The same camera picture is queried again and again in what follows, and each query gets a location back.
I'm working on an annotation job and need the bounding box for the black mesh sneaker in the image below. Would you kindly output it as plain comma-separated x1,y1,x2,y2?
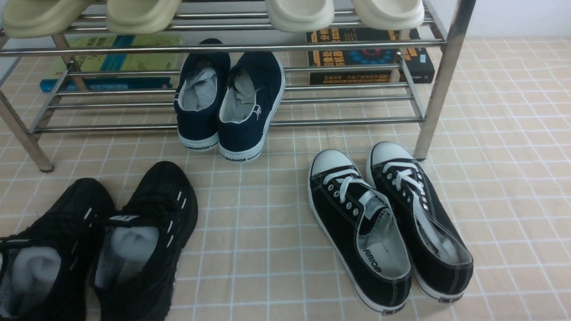
0,177,115,321
90,161,198,321

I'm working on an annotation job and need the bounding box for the steel shoe rack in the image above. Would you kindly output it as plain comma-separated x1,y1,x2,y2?
1,0,475,173

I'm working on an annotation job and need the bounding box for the navy canvas sneaker right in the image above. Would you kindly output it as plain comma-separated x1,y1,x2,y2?
218,51,286,163

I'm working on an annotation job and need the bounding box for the navy canvas sneaker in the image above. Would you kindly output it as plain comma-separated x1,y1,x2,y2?
174,52,232,152
218,51,286,163

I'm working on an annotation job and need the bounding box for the black canvas sneaker left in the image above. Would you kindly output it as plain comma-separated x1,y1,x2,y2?
307,149,412,315

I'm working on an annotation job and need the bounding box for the black canvas sneaker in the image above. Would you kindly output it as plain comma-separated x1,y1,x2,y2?
366,141,474,303
307,149,412,315

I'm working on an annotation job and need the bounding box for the navy canvas sneaker left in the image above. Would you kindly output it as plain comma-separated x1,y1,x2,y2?
174,52,232,152

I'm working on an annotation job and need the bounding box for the cream foam slipper left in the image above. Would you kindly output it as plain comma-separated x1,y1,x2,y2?
265,0,335,32

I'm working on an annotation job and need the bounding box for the cream foam slipper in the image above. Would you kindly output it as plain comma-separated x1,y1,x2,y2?
352,0,425,30
265,0,335,32

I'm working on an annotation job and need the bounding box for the black book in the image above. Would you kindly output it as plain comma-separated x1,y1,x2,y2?
306,27,435,86

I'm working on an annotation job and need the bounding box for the cream foam slipper right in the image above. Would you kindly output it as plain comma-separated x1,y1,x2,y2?
352,0,425,30

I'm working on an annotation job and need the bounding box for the black canvas sneaker right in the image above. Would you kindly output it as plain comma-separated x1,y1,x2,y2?
366,141,474,303

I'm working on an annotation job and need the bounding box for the olive foam slipper right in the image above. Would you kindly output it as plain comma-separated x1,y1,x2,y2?
106,0,182,35

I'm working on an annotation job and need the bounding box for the olive foam slipper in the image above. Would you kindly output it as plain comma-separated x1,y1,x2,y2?
2,0,94,38
106,0,182,35

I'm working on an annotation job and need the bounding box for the beige checked floor mat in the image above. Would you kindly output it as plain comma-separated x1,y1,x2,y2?
0,38,571,321

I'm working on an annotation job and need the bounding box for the olive foam slipper left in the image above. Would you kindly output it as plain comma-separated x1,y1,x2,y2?
2,0,94,38

